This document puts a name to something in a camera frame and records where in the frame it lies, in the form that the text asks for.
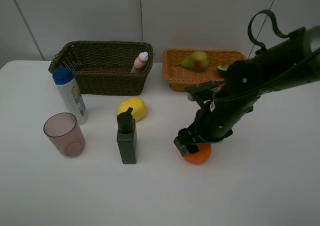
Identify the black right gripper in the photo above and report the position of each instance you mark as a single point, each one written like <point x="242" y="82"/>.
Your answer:
<point x="214" y="120"/>

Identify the orange tangerine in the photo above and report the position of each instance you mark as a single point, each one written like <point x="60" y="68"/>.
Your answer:
<point x="201" y="156"/>

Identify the halved avocado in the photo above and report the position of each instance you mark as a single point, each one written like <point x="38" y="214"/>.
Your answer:
<point x="222" y="69"/>

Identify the green pear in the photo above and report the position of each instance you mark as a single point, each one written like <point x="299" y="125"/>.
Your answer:
<point x="198" y="62"/>

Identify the pink bottle white cap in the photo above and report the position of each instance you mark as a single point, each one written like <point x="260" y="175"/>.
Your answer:
<point x="140" y="62"/>

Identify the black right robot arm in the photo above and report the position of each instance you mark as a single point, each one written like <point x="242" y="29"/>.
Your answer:
<point x="292" y="63"/>

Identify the yellow lemon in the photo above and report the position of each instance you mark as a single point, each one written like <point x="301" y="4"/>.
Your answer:
<point x="139" y="107"/>

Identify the black pump bottle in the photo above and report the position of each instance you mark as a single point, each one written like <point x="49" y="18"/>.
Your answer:
<point x="127" y="137"/>

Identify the orange wicker basket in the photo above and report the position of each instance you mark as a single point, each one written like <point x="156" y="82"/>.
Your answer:
<point x="180" y="78"/>

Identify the dark brown wicker basket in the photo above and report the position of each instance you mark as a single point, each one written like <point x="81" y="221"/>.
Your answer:
<point x="104" y="67"/>

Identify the translucent pink plastic cup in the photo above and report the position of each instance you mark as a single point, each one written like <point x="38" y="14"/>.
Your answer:
<point x="64" y="132"/>

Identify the white bottle blue cap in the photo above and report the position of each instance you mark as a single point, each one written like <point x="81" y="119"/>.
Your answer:
<point x="70" y="93"/>

